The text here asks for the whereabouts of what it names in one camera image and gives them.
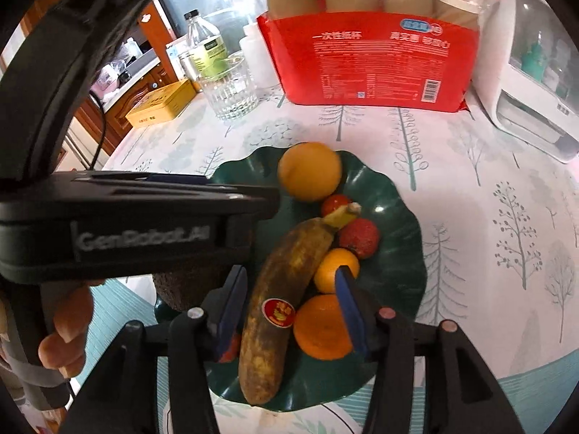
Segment red bag of paper cups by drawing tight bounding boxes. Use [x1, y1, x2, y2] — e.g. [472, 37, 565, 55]
[255, 0, 498, 114]

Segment yellow flat box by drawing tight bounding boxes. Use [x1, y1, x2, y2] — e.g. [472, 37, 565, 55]
[125, 78, 197, 127]

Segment small tangerine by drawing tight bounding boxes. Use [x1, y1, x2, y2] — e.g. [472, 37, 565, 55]
[313, 248, 361, 294]

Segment white and blue carton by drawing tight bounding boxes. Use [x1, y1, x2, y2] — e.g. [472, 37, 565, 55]
[165, 38, 191, 82]

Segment person's left hand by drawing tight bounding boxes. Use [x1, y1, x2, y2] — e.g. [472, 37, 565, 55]
[38, 286, 94, 379]

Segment silver refrigerator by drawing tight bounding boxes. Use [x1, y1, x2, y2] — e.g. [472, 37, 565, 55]
[156, 0, 272, 61]

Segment small metal canister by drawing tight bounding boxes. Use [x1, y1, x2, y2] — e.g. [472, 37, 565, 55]
[178, 50, 202, 93]

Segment clear glass tumbler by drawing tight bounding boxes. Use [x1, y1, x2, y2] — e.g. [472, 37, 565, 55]
[198, 52, 259, 121]

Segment black cable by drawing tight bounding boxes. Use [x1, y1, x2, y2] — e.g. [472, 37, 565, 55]
[88, 90, 109, 168]

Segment clear bottle with green label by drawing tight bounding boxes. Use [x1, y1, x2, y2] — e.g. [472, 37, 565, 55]
[183, 10, 229, 77]

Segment brown kiwi fruit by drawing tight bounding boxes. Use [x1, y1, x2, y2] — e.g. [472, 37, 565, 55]
[153, 262, 236, 319]

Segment small red cherry tomato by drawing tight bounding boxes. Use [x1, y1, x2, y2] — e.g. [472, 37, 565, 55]
[321, 194, 354, 218]

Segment white countertop appliance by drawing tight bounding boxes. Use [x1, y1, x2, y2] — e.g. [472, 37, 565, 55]
[470, 0, 579, 164]

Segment large yellow orange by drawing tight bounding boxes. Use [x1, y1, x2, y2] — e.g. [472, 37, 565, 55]
[277, 142, 343, 202]

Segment dark red round fruit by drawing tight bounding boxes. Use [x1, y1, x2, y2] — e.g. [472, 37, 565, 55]
[338, 218, 381, 259]

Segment overripe brown banana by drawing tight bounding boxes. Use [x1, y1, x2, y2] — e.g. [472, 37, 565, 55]
[239, 203, 363, 406]

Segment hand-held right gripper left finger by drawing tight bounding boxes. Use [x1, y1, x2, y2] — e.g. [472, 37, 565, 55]
[59, 266, 249, 434]

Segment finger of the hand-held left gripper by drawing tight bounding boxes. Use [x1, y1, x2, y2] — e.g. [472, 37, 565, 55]
[72, 171, 282, 218]

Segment dark green wavy plate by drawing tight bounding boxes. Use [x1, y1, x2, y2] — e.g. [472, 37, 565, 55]
[154, 147, 428, 413]

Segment white plastic bottle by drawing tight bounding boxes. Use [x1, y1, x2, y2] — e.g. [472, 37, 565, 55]
[239, 22, 279, 89]

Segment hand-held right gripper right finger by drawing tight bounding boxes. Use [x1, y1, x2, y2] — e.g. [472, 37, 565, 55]
[335, 268, 525, 434]

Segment brown wooden kitchen cabinets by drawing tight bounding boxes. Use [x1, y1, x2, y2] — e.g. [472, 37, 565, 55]
[59, 0, 177, 168]

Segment tree printed tablecloth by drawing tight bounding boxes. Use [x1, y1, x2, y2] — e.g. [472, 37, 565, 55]
[77, 86, 579, 434]

